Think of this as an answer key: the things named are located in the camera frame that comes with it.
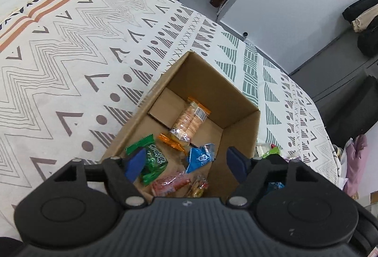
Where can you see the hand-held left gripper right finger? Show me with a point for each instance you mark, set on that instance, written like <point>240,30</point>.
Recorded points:
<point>236,165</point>

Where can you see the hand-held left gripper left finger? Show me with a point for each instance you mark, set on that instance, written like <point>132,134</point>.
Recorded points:
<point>134,165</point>

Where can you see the dark green candy packet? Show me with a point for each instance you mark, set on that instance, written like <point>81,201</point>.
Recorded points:
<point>156,161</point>

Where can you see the white snack packet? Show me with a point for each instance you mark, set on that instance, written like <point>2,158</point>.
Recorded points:
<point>262,150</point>

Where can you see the blue snack packet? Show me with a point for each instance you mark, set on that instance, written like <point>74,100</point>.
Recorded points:
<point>199,158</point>
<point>275,185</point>

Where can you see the red snack packet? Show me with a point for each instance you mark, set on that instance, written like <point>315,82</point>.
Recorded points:
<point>169,184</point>

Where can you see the light green snack packet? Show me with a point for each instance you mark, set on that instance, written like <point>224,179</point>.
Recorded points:
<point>275,151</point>

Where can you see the small orange snack packet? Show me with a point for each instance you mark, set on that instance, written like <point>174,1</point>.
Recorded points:
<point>171,142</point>

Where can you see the colourful candy packet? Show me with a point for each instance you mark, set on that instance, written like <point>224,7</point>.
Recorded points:
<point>198,186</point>

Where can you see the purple tissue pack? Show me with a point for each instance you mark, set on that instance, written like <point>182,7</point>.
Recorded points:
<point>291,159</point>

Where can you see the orange cracker packet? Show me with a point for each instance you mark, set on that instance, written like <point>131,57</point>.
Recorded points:
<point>189,121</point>

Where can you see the brown cardboard box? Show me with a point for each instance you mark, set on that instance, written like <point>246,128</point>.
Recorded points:
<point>200,88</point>

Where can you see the pink cloth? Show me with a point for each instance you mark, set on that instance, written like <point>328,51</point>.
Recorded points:
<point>356,162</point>

